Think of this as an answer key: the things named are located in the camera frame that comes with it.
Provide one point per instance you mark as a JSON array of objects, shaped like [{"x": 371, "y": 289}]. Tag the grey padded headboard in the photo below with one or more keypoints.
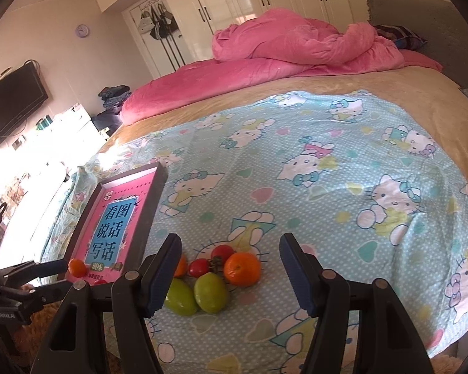
[{"x": 433, "y": 23}]

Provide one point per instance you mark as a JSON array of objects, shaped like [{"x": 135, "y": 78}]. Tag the pink book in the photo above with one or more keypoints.
[{"x": 115, "y": 218}]

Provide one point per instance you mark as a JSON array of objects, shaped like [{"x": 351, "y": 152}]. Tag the small orange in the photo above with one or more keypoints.
[
  {"x": 181, "y": 267},
  {"x": 77, "y": 267}
]

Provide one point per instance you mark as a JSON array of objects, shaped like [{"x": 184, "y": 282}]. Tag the black flat television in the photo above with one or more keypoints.
[{"x": 13, "y": 105}]

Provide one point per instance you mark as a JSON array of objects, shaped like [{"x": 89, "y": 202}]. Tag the dark patterned pillow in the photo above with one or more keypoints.
[{"x": 399, "y": 33}]

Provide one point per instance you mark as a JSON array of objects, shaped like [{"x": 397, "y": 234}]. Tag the white hanging bag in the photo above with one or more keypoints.
[{"x": 143, "y": 22}]

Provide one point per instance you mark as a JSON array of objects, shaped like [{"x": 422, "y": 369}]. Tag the dark framed tray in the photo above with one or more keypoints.
[{"x": 156, "y": 210}]

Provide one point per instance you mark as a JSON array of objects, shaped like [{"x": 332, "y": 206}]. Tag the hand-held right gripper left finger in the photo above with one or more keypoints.
[{"x": 164, "y": 278}]

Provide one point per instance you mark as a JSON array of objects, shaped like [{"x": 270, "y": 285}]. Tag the red cherry tomato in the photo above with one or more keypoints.
[
  {"x": 198, "y": 268},
  {"x": 223, "y": 253}
]

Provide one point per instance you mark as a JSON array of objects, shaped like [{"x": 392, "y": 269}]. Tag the brown fluffy rug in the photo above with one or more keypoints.
[{"x": 19, "y": 344}]

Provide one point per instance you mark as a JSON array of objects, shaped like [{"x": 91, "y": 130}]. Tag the tan fleece bed sheet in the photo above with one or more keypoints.
[{"x": 433, "y": 97}]

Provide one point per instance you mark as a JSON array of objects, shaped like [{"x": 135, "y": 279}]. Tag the purple wall clock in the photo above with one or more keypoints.
[{"x": 82, "y": 30}]

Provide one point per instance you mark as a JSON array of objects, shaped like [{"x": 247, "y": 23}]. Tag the large orange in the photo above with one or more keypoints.
[{"x": 242, "y": 268}]

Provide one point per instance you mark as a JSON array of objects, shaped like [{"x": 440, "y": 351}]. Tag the white door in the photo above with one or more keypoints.
[{"x": 140, "y": 50}]

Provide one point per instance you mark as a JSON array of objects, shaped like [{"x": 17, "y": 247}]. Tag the cartoon cat printed blanket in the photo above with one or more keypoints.
[{"x": 316, "y": 202}]

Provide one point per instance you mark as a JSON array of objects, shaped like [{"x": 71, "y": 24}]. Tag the pile of dark clothes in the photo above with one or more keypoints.
[{"x": 111, "y": 103}]

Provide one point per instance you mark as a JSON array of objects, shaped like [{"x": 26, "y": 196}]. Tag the pink duvet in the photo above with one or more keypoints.
[{"x": 277, "y": 46}]

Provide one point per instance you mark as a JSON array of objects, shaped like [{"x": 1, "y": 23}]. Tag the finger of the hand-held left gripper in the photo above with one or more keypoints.
[
  {"x": 50, "y": 294},
  {"x": 43, "y": 268}
]

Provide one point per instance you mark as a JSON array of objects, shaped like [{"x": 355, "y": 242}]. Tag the black hanging bags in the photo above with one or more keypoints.
[{"x": 163, "y": 25}]

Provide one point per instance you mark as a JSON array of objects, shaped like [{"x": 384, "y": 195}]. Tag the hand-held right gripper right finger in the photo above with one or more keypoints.
[{"x": 296, "y": 278}]

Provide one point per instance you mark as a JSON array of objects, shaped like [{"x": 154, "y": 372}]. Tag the green fruit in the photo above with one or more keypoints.
[
  {"x": 182, "y": 300},
  {"x": 211, "y": 293}
]

